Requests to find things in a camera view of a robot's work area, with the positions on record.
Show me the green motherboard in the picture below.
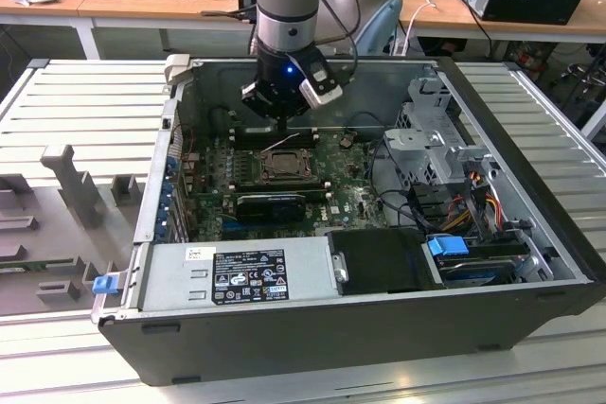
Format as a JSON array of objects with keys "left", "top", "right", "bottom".
[{"left": 187, "top": 132, "right": 394, "bottom": 242}]

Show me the black graphics card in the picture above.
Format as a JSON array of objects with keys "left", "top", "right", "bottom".
[{"left": 235, "top": 192, "right": 308, "bottom": 221}]

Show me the black plastic shroud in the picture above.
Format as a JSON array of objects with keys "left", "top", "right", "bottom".
[{"left": 326, "top": 228, "right": 446, "bottom": 296}]

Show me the green RAM stick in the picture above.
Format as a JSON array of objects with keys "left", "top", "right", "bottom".
[
  {"left": 193, "top": 187, "right": 329, "bottom": 201},
  {"left": 0, "top": 259, "right": 48, "bottom": 273}
]

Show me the black open PC case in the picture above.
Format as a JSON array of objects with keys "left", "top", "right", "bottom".
[{"left": 89, "top": 54, "right": 606, "bottom": 389}]

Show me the metal socket cover frame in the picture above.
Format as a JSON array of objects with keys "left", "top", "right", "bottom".
[{"left": 258, "top": 150, "right": 317, "bottom": 179}]

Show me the hard disk in blue carrier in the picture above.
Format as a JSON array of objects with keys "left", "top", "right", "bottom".
[{"left": 424, "top": 233, "right": 525, "bottom": 288}]

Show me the CPU socket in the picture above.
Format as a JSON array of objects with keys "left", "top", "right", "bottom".
[{"left": 255, "top": 147, "right": 319, "bottom": 182}]

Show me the black wire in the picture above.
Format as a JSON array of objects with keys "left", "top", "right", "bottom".
[{"left": 368, "top": 136, "right": 418, "bottom": 233}]

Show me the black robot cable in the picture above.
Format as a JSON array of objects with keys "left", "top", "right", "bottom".
[{"left": 312, "top": 0, "right": 361, "bottom": 88}]

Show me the grey power supply unit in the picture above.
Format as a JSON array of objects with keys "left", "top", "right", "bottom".
[{"left": 139, "top": 236, "right": 340, "bottom": 313}]

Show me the yellow red wire bundle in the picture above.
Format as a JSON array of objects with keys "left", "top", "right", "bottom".
[{"left": 437, "top": 171, "right": 506, "bottom": 235}]

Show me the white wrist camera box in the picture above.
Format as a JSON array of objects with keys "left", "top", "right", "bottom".
[{"left": 297, "top": 59, "right": 345, "bottom": 110}]

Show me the grey parts rack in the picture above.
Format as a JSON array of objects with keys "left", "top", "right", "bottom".
[{"left": 0, "top": 143, "right": 148, "bottom": 318}]

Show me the white cable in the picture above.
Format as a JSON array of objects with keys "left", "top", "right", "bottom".
[{"left": 400, "top": 0, "right": 439, "bottom": 58}]

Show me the silver metal drive cage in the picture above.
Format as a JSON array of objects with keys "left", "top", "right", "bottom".
[{"left": 381, "top": 75, "right": 503, "bottom": 187}]

